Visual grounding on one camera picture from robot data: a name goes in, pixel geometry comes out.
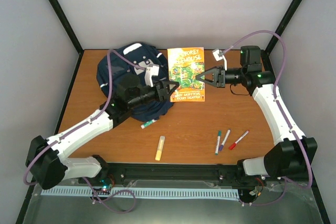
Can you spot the black frame post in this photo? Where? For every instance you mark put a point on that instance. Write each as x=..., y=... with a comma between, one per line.
x=66, y=25
x=291, y=10

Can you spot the right black frame post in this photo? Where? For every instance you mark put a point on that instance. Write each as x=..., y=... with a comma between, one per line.
x=291, y=10

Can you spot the green whiteboard marker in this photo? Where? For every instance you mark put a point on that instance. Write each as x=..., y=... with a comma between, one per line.
x=218, y=142

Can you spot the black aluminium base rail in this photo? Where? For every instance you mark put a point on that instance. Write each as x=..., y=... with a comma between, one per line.
x=122, y=174

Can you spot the light blue cable duct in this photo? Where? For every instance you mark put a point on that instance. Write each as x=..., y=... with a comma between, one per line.
x=150, y=193

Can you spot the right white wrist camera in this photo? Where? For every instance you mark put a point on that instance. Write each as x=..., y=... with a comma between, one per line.
x=219, y=55

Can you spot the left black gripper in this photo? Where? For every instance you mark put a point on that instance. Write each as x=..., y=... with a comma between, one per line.
x=163, y=94

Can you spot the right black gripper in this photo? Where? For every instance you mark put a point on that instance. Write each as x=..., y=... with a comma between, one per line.
x=215, y=70

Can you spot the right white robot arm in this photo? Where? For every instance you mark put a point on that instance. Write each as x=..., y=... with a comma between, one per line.
x=293, y=152

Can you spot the purple whiteboard marker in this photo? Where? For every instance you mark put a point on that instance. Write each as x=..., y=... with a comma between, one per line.
x=224, y=140

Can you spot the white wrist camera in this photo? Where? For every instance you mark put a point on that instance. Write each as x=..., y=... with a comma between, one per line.
x=219, y=55
x=151, y=71

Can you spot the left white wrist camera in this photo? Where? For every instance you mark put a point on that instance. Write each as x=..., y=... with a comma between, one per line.
x=151, y=71

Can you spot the navy blue student backpack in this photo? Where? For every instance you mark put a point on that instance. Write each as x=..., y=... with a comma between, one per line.
x=132, y=58

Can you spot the left black frame post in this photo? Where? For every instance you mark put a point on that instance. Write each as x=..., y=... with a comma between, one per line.
x=66, y=25

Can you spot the red whiteboard marker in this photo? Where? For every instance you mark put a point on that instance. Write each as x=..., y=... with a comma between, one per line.
x=238, y=140

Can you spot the green white glue stick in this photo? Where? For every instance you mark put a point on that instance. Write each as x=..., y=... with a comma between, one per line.
x=146, y=124

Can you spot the yellow highlighter marker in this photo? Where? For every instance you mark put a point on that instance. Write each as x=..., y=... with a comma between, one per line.
x=160, y=148

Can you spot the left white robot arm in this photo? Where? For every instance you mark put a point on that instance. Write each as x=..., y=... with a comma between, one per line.
x=49, y=159

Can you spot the orange treehouse book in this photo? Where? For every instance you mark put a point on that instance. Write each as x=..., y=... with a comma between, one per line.
x=184, y=65

